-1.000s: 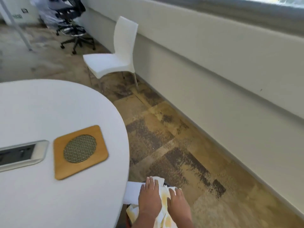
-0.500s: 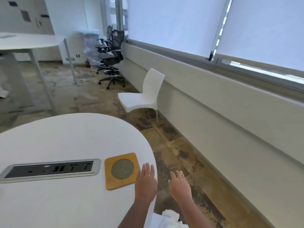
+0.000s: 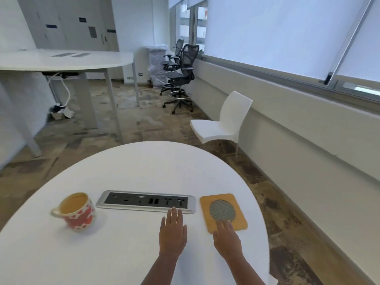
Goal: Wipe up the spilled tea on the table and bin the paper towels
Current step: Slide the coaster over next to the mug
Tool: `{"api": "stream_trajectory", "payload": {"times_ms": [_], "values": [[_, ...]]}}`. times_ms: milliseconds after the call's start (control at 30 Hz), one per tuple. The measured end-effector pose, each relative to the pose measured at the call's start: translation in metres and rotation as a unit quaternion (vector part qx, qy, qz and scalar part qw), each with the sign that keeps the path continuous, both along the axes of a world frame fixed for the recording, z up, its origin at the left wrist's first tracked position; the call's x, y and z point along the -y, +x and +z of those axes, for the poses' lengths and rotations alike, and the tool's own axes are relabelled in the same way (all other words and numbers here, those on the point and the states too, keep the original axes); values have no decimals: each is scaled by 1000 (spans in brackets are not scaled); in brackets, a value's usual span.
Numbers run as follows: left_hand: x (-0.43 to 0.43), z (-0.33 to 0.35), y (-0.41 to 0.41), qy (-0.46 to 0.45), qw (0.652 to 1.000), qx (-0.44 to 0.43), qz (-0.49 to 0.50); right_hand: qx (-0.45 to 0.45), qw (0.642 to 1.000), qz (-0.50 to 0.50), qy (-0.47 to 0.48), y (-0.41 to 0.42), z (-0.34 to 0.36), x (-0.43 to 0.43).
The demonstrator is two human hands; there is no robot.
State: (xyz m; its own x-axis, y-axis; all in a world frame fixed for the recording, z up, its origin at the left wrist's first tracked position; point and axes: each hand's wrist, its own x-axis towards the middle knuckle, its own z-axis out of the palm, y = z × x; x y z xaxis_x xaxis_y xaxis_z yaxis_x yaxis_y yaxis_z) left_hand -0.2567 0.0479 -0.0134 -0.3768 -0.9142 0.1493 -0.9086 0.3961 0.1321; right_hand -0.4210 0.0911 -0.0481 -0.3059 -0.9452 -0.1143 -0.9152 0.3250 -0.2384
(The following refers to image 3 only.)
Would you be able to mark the black power strip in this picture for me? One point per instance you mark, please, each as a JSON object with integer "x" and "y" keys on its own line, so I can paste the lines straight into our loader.
{"x": 68, "y": 74}

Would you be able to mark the window with white blinds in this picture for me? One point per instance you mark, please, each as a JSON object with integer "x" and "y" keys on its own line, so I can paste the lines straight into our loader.
{"x": 267, "y": 32}

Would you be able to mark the person's left hand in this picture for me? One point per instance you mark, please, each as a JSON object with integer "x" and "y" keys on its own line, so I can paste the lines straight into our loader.
{"x": 173, "y": 237}

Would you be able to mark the black office chair with footring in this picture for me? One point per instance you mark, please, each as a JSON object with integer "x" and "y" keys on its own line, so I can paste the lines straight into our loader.
{"x": 188, "y": 56}

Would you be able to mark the white desk with grey legs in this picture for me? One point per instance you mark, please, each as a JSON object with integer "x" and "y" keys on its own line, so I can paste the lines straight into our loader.
{"x": 59, "y": 60}

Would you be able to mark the white plastic chair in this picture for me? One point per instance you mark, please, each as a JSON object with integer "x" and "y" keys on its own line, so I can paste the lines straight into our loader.
{"x": 234, "y": 112}

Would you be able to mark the silver power socket panel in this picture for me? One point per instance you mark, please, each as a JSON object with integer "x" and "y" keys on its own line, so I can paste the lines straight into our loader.
{"x": 102, "y": 201}

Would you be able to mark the plastic wrapped bundle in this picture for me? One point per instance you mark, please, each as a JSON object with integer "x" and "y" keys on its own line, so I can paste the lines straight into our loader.
{"x": 155, "y": 65}

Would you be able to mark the heart-patterned coffee mug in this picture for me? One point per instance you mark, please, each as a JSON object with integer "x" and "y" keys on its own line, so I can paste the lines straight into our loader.
{"x": 77, "y": 219}

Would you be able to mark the person's right hand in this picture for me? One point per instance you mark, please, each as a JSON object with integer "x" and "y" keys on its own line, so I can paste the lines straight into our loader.
{"x": 228, "y": 241}

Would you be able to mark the round white table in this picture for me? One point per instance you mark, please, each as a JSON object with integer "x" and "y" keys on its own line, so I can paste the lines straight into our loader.
{"x": 133, "y": 163}

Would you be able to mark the small open cardboard box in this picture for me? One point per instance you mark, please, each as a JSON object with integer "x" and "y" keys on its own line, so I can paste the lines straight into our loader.
{"x": 59, "y": 114}

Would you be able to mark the wooden coaster with mesh centre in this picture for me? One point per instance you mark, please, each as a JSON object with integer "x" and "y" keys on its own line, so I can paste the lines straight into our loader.
{"x": 207, "y": 222}

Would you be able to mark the white wall cabinets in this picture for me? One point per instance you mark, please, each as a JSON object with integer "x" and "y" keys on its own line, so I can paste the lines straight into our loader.
{"x": 65, "y": 14}

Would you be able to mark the person's right forearm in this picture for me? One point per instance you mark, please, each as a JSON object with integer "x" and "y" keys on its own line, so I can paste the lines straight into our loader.
{"x": 245, "y": 271}

